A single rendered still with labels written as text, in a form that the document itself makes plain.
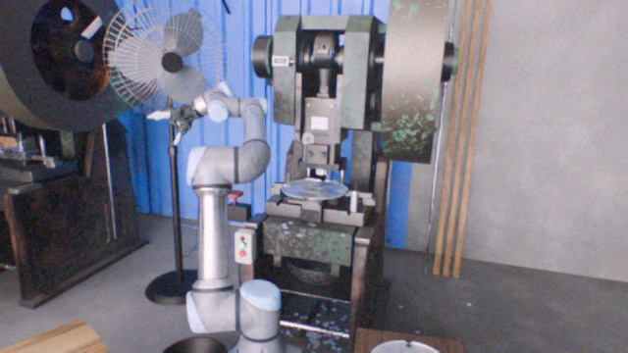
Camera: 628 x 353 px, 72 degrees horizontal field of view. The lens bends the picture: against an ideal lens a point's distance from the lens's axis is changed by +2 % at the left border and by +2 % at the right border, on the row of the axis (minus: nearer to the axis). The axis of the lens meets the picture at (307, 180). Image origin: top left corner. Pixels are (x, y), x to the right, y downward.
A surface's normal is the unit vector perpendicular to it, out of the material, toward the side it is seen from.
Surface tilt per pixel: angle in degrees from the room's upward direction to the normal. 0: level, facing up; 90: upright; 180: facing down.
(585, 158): 90
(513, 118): 90
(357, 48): 90
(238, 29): 90
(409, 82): 100
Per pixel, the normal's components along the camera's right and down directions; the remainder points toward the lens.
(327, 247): -0.28, 0.25
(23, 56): 0.95, 0.11
